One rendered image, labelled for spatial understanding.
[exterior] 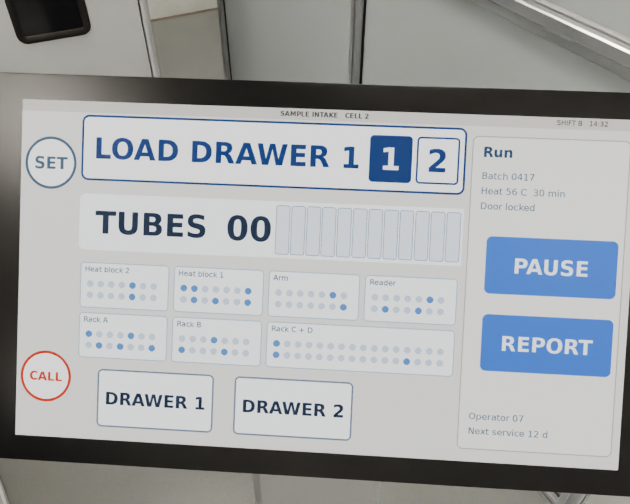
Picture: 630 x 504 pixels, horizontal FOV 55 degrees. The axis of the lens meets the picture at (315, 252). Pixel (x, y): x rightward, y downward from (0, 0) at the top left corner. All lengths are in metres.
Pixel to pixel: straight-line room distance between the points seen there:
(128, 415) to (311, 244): 0.20
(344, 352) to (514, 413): 0.14
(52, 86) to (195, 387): 0.26
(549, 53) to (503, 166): 0.68
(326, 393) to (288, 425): 0.04
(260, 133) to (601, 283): 0.29
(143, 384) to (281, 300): 0.13
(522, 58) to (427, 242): 0.76
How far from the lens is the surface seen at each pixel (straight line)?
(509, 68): 1.23
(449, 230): 0.47
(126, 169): 0.50
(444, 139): 0.48
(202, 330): 0.49
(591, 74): 1.10
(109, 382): 0.52
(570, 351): 0.51
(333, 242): 0.47
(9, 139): 0.54
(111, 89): 0.51
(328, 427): 0.49
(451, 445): 0.50
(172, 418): 0.51
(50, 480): 1.71
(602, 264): 0.51
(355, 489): 0.77
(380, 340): 0.48
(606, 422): 0.53
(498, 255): 0.48
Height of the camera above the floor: 1.41
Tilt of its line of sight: 42 degrees down
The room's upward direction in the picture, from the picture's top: straight up
